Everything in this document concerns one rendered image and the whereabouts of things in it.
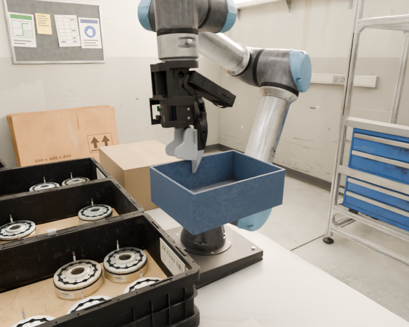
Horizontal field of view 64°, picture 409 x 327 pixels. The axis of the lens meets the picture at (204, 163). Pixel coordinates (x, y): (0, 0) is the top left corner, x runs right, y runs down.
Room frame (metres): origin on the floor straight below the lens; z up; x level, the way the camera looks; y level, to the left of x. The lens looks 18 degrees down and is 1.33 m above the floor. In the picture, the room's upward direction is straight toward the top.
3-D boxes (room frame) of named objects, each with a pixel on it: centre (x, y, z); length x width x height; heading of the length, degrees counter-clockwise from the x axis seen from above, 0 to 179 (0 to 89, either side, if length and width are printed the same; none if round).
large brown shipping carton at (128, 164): (1.48, 0.29, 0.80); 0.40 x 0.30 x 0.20; 31
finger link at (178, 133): (0.63, 0.05, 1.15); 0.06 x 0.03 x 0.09; 123
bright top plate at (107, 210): (0.94, 0.34, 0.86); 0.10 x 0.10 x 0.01
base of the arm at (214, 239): (0.96, 0.00, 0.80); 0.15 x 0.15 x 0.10
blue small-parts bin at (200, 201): (0.57, -0.02, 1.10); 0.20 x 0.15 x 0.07; 125
